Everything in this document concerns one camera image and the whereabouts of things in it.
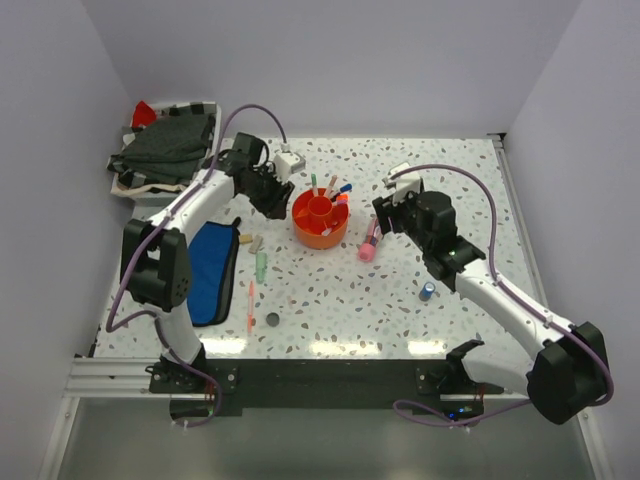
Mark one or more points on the red cloth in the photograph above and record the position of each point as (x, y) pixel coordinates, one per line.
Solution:
(143, 115)

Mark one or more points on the orange pink pen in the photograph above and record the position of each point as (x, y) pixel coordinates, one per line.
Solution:
(251, 304)

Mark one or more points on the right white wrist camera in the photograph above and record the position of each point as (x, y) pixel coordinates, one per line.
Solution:
(400, 181)

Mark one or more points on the blue capped white marker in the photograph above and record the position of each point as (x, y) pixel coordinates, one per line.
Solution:
(343, 190)

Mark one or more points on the blue round stamp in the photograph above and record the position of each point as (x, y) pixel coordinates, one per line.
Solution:
(427, 291)

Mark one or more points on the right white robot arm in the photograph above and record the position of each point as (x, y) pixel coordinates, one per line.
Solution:
(567, 367)

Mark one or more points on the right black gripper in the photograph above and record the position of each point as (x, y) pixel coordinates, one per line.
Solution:
(384, 209)

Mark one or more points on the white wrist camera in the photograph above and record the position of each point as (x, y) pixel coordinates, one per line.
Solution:
(400, 181)
(286, 164)

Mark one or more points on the mint green highlighter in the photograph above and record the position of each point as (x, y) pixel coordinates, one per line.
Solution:
(261, 267)

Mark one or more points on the peach capped white marker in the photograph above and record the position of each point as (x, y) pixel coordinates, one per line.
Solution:
(330, 187)

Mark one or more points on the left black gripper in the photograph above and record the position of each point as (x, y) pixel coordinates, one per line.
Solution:
(276, 207)

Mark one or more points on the blue fabric pencil pouch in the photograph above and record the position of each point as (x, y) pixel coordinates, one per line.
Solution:
(213, 254)

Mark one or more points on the grey round sharpener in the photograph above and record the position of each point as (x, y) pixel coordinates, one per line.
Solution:
(272, 319)

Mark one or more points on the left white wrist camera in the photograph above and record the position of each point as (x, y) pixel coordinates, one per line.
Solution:
(286, 164)

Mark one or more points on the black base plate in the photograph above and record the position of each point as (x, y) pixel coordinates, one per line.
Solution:
(358, 384)

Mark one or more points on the beige speckled eraser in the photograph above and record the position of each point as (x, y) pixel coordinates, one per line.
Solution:
(256, 244)

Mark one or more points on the white bin with dark cloth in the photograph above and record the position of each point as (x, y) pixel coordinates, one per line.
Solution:
(157, 163)

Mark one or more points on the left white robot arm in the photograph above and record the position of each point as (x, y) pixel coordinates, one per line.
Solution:
(156, 275)

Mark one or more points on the green capped white marker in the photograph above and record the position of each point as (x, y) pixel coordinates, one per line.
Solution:
(314, 184)

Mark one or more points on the orange round desk organizer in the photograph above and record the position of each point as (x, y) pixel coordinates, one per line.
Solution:
(310, 215)

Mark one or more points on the yellow small eraser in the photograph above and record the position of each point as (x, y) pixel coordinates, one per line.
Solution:
(245, 239)

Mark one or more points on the red clear pen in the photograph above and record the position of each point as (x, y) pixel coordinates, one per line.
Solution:
(328, 229)

